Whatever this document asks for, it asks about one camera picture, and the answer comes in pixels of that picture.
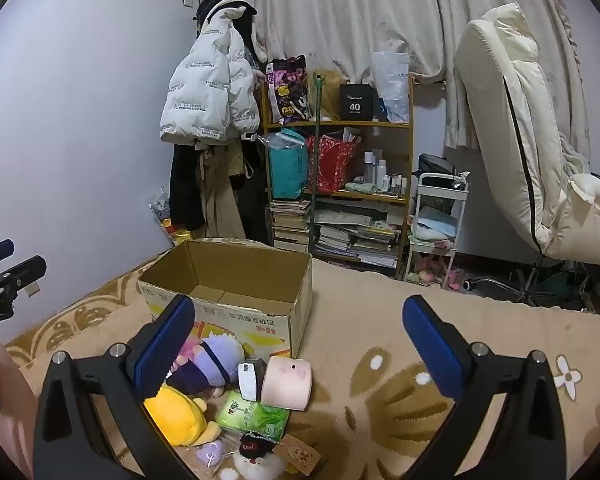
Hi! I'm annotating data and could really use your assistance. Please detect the beige patterned blanket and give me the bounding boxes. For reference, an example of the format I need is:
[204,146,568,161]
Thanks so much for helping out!
[5,237,600,480]

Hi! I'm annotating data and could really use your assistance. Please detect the white puffer jacket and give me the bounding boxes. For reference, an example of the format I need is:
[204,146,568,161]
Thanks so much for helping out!
[159,0,262,147]

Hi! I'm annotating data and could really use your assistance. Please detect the purple plush doll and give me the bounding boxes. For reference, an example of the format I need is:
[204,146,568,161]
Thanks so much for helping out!
[167,335,246,401]

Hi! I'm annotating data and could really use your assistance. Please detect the purple heart charm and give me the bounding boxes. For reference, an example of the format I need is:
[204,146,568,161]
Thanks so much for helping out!
[196,440,227,468]

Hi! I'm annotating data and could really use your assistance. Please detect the cream padded chair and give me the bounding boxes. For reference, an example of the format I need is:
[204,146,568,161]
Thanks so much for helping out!
[452,2,600,306]

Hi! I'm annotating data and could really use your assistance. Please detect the folded towels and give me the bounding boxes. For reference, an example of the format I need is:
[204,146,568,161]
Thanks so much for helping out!
[412,205,458,241]

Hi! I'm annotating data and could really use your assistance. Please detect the white plush with black cap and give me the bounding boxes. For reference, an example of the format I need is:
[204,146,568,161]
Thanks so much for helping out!
[232,432,288,480]

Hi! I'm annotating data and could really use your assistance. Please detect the yellow plush toy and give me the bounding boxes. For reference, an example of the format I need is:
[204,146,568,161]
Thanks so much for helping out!
[142,382,223,448]

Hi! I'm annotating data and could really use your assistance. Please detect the clear plastic bag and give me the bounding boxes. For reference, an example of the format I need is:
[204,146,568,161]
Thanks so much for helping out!
[371,51,412,123]

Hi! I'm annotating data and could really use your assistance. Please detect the brown paper tag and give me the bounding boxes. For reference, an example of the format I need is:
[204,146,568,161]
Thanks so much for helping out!
[272,434,322,476]

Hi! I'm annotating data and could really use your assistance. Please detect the black coat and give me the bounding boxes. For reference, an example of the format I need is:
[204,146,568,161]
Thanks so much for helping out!
[169,142,206,231]

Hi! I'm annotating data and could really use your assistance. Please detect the teal paper bag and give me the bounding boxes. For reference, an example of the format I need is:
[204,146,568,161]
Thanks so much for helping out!
[267,130,311,201]

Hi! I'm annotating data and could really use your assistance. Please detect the shiny snack packets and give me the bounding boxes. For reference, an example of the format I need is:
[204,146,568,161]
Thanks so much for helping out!
[149,187,201,246]

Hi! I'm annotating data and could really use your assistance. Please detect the cream floral curtain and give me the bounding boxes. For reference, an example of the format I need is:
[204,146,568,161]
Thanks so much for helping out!
[247,0,581,151]

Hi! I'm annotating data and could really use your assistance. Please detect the pile of magazines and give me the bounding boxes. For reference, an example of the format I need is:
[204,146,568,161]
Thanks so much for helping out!
[314,207,406,268]

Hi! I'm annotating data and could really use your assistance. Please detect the white utility cart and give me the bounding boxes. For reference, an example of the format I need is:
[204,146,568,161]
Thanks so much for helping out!
[404,172,471,286]

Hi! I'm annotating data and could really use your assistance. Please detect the green pole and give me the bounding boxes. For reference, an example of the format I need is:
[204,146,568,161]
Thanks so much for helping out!
[312,74,326,256]

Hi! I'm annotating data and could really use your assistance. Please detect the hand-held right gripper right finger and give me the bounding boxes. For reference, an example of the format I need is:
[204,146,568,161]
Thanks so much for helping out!
[402,295,568,480]

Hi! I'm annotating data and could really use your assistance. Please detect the colourful printed bag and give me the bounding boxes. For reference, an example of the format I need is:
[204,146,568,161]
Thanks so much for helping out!
[266,55,313,125]

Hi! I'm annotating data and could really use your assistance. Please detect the red gift bag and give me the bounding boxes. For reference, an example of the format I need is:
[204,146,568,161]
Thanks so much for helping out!
[307,132,358,193]

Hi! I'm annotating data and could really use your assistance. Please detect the beige coat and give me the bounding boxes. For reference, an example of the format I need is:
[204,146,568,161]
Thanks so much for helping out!
[200,145,246,241]

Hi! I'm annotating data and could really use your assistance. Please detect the black bag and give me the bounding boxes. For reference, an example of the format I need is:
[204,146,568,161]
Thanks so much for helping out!
[419,154,468,181]

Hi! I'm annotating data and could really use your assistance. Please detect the stack of books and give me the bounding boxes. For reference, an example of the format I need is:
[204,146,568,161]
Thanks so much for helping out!
[270,200,312,253]

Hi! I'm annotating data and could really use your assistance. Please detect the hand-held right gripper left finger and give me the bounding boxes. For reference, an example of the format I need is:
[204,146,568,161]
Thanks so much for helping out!
[32,294,198,480]

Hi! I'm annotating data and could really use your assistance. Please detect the pink plush bear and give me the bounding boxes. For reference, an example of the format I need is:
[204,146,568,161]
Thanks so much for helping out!
[175,337,206,368]

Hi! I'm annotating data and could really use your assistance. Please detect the small black white box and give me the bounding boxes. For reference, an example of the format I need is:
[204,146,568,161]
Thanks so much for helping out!
[236,357,268,403]

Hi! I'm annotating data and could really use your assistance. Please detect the pink bed sheet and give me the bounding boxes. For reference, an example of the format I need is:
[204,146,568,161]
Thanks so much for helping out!
[0,342,37,478]

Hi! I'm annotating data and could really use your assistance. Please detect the green tissue pack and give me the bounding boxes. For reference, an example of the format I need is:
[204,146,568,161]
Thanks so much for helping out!
[214,390,291,443]

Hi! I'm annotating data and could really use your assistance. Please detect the pink toys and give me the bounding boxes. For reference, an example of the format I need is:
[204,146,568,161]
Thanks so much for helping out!
[412,255,466,291]

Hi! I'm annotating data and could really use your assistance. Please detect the group of cosmetic bottles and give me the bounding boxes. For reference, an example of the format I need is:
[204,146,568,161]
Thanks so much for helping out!
[362,147,410,196]

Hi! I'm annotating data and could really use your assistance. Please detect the tan fluffy item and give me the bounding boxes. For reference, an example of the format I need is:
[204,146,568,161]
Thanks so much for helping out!
[307,69,348,121]

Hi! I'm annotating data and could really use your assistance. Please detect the wooden shelf unit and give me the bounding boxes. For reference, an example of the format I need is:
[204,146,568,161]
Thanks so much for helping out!
[260,75,416,281]

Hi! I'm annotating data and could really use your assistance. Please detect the printed cardboard box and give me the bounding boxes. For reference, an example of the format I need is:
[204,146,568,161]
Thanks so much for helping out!
[137,240,314,361]

